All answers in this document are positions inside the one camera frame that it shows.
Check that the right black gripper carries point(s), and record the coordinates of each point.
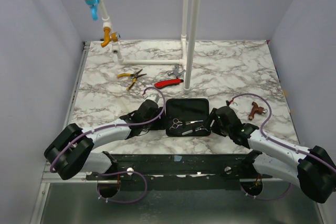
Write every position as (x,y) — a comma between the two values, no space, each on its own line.
(213,118)

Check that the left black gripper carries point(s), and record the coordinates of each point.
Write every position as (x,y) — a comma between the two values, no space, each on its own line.
(161,124)

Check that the silver hair scissors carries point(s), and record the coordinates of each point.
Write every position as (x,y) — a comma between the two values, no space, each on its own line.
(176,123)

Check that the black fabric tool case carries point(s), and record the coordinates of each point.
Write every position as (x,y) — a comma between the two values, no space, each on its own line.
(186,109)

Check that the silver thinning scissors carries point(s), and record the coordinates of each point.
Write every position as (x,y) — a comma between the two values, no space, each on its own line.
(200,128)

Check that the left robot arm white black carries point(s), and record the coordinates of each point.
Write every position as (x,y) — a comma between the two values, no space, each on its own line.
(71,151)

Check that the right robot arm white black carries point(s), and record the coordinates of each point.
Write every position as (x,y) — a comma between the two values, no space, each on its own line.
(310,169)

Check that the red utility knife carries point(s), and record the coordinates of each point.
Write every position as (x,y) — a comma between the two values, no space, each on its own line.
(168,83)

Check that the brown faucet tap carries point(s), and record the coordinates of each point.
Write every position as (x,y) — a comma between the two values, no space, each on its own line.
(256,109)

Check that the orange faucet tap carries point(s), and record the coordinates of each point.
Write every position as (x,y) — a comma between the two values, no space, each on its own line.
(109,37)

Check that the blue faucet tap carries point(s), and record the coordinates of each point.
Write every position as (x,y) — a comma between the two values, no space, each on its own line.
(93,4)

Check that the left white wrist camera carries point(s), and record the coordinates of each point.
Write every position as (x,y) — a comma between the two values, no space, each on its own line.
(152,97)

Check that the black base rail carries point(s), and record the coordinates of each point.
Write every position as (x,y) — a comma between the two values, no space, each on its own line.
(142,172)

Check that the yellow handled pliers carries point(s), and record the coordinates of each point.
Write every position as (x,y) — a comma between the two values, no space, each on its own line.
(135,76)

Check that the white PVC pipe frame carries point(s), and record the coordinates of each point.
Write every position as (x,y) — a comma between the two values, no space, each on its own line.
(188,40)

